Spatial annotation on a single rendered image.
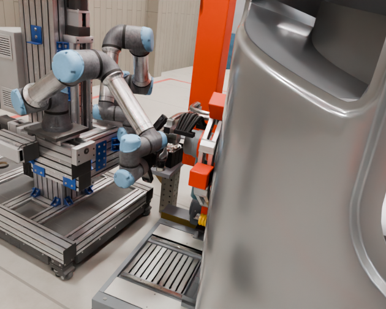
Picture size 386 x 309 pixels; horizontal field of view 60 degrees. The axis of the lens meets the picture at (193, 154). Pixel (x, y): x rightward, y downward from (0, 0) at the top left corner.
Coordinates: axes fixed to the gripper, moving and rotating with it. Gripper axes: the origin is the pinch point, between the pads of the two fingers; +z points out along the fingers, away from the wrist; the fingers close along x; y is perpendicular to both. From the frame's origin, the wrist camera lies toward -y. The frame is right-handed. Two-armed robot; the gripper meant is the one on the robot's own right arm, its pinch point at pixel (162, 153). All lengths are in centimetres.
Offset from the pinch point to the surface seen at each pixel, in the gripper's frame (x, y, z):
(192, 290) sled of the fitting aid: -25, -69, -5
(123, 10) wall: 283, 42, 425
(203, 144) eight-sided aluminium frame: -22.0, 13.2, -9.8
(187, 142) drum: -8.1, 3.8, 10.9
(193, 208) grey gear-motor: -9, -48, 35
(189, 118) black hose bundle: -11.6, 19.8, -1.1
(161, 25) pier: 250, 20, 514
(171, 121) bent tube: -4.1, 17.2, -1.7
